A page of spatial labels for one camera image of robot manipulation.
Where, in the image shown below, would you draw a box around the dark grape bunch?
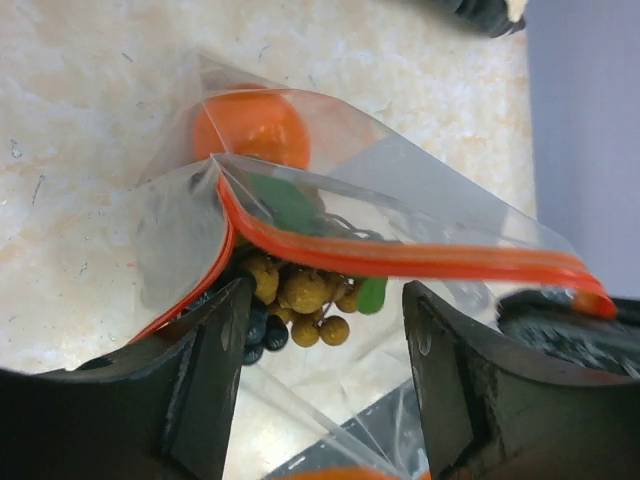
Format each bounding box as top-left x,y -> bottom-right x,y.
178,286 -> 289,366

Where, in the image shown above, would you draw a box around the orange peach fruit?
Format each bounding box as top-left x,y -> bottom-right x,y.
284,467 -> 399,480

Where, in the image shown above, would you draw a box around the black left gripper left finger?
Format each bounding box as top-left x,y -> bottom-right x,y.
1,275 -> 254,479

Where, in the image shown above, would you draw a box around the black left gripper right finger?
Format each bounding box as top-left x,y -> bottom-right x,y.
402,281 -> 639,479

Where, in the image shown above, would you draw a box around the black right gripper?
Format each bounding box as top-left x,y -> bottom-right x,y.
497,290 -> 639,378

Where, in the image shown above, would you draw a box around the clear zip bag orange zipper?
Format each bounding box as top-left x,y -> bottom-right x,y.
129,53 -> 634,479

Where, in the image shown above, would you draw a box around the black pillow cream flowers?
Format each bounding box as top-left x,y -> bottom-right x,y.
409,0 -> 527,39

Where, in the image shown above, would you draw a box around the orange persimmon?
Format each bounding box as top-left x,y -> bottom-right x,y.
192,85 -> 311,170

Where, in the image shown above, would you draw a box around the brown longan bunch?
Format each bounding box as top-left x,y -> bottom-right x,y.
226,174 -> 388,348

